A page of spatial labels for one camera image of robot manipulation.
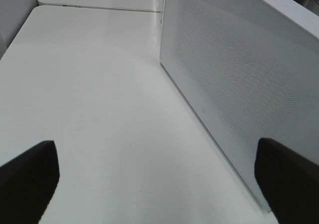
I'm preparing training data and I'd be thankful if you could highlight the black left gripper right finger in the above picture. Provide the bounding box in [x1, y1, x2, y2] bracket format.
[254, 138, 319, 224]

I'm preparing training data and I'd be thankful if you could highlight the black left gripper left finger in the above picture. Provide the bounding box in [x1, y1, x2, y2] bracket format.
[0, 140, 60, 224]

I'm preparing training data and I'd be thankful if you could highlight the white microwave door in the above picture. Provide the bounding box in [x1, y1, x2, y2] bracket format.
[160, 0, 319, 210]

